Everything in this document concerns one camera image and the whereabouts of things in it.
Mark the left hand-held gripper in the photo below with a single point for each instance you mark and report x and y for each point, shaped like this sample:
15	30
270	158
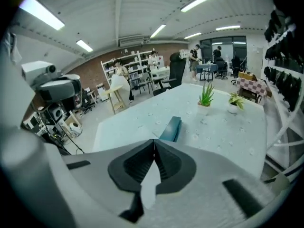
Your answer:
59	85

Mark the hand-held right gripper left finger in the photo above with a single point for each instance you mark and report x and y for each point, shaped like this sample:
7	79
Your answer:
118	172

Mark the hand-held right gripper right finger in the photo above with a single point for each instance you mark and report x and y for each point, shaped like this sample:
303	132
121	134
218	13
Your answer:
183	172

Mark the white transparent sheet piece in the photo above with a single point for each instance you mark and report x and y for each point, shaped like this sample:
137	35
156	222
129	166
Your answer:
149	186

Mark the teal rectangular box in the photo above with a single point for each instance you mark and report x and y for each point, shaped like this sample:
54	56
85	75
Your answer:
171	129

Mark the black swivel chair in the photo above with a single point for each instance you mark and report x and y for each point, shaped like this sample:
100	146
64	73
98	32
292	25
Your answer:
235	65
88	101
221	68

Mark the white storage cart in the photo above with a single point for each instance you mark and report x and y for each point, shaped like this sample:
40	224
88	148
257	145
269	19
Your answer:
101	92

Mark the white round appliance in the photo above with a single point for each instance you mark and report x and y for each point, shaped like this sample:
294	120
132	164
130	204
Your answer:
75	129

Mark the ceiling strip light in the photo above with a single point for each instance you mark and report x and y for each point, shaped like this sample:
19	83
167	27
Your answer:
200	0
84	45
192	35
158	30
42	13
228	27

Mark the hanging white cloth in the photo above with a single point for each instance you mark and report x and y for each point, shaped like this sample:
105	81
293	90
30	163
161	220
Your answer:
15	49

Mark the wooden folding stand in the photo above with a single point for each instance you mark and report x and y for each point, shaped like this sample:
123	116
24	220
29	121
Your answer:
116	96

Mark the white work table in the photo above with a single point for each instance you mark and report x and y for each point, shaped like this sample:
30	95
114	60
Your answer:
225	132

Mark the spiky green potted plant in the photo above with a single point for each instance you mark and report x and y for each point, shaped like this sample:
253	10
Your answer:
206	96

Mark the grey chair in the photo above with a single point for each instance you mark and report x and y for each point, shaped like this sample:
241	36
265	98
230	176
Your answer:
143	82

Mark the variegated leafy potted plant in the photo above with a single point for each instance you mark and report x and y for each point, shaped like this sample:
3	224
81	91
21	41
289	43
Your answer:
235	102

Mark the white side table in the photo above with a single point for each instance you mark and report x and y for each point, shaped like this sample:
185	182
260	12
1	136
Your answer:
160	73

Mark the black mesh office chair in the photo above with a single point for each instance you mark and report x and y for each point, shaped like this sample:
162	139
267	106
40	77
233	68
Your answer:
177	70

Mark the blue cloth table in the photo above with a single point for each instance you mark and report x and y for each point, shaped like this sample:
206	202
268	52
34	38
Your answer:
207	68

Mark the checkered cloth table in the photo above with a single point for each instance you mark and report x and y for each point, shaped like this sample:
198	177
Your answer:
253	88

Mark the cardboard box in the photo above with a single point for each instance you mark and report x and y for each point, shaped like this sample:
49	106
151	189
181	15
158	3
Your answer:
247	75

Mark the dark glass window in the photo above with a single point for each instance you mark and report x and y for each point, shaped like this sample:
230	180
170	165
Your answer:
223	47

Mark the white rack of black bags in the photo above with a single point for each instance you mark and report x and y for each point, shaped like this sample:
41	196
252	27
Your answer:
285	79

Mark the white wall shelving unit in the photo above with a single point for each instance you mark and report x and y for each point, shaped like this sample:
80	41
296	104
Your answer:
133	63

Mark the wall air conditioner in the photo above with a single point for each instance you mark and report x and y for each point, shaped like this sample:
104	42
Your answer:
130	40

